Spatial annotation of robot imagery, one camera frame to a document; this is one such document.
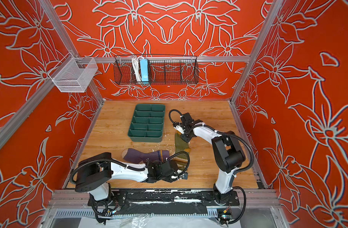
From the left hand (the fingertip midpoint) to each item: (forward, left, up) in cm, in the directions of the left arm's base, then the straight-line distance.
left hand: (177, 167), depth 83 cm
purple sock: (+5, +25, -1) cm, 26 cm away
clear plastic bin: (+46, +71, +31) cm, 90 cm away
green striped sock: (+14, -2, 0) cm, 14 cm away
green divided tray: (+28, +22, +5) cm, 36 cm away
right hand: (+22, -4, +2) cm, 22 cm away
